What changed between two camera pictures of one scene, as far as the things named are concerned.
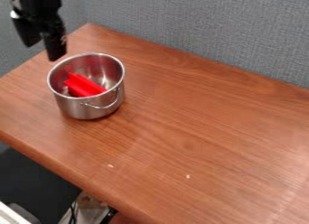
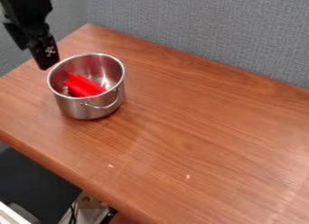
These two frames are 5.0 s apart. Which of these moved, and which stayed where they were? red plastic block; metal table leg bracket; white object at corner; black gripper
Moved: black gripper
Stayed: metal table leg bracket; white object at corner; red plastic block
